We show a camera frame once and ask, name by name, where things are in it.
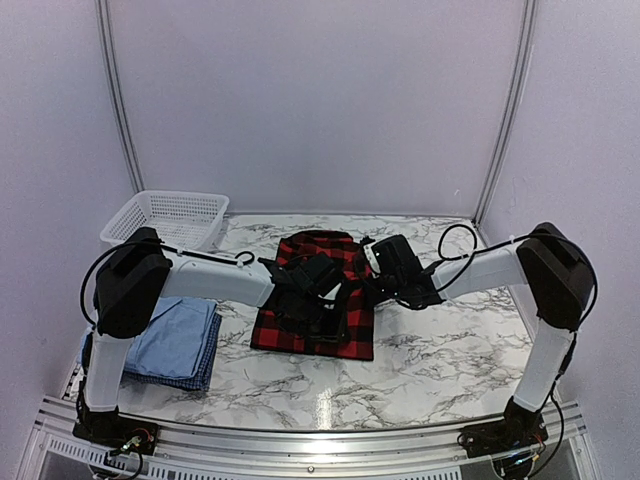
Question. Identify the aluminium front frame rail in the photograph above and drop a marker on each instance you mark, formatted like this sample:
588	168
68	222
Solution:
191	451

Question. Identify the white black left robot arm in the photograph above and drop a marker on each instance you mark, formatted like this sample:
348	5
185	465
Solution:
132	276

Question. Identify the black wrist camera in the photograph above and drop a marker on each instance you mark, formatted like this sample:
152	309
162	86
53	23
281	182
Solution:
392	256
314	275

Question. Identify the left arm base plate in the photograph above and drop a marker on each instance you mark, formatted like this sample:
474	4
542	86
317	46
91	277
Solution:
115	433

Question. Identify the blue checked shirt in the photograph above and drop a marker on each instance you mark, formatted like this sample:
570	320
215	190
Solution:
201	379

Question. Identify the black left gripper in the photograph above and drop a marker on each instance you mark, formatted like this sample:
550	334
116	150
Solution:
333	334

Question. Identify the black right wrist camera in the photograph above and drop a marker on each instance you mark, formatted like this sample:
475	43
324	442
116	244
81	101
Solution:
392	256

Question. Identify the right aluminium corner post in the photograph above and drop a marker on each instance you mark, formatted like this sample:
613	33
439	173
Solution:
515	93

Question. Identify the red black plaid shirt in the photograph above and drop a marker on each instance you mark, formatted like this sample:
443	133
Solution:
346	256

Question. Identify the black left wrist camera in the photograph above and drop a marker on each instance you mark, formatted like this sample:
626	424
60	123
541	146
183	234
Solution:
314	275

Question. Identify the light blue shirt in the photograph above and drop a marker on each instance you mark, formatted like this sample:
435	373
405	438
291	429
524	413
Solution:
173	343

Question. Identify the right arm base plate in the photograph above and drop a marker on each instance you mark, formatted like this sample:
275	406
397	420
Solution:
499	436

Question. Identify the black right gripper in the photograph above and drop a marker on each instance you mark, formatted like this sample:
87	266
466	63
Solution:
375	296

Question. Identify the white plastic laundry basket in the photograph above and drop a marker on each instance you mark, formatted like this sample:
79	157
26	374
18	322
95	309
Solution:
189	220

